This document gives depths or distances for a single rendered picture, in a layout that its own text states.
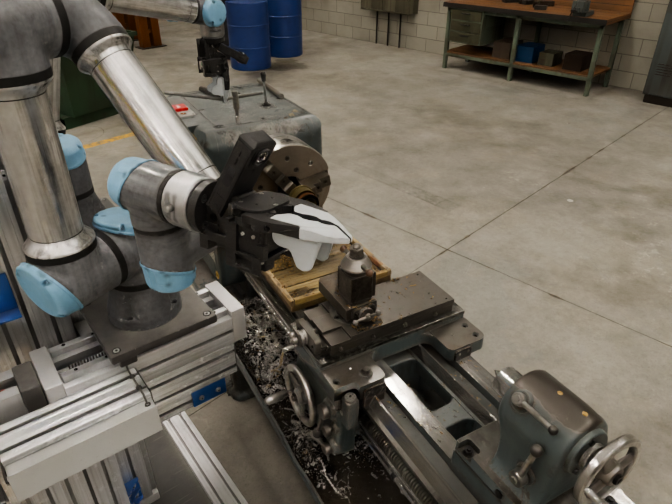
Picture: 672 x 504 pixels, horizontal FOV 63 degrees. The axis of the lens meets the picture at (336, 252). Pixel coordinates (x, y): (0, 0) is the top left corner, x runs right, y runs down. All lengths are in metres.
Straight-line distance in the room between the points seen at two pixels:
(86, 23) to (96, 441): 0.72
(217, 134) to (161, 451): 1.16
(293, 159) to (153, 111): 1.00
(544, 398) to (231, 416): 1.72
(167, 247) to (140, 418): 0.45
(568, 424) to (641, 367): 2.07
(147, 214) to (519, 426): 0.74
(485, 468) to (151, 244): 0.79
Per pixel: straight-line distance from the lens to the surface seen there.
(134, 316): 1.18
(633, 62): 8.11
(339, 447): 1.54
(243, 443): 2.45
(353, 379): 1.38
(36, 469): 1.15
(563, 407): 1.08
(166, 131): 0.91
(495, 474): 1.21
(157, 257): 0.80
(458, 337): 1.54
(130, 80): 0.93
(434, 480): 1.28
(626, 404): 2.88
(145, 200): 0.75
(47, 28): 0.93
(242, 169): 0.64
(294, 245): 0.63
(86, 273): 1.04
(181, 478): 2.13
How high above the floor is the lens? 1.88
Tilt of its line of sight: 32 degrees down
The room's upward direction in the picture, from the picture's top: straight up
